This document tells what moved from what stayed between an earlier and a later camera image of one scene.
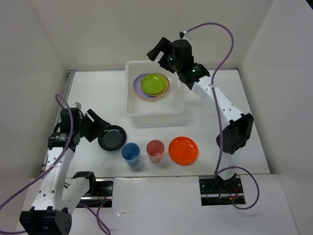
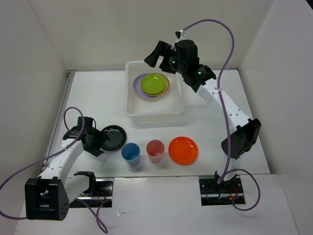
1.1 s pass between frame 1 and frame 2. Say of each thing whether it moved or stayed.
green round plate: stayed
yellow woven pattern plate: stayed
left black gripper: moved
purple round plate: stayed
